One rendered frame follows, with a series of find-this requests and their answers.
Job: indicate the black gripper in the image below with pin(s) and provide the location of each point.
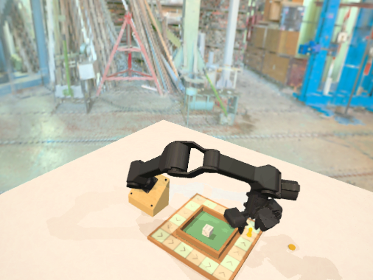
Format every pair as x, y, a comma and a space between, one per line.
236, 218

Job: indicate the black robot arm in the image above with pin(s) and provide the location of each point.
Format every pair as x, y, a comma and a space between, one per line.
265, 181

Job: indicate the white die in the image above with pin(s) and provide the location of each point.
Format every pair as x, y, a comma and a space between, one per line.
208, 230

